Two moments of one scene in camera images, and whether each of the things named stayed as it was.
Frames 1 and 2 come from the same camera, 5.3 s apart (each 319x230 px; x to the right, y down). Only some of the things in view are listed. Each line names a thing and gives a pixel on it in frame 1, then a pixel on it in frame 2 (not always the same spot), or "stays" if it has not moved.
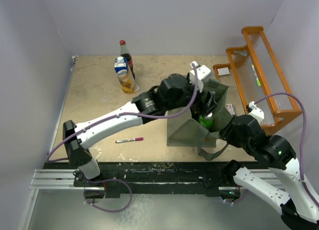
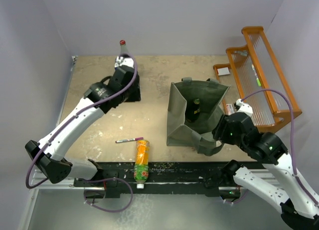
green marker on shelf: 258,82 stays
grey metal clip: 244,53 stays
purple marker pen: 137,139 stays
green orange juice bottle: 206,121 → 141,171
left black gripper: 201,107 → 136,95
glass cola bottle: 124,53 stays
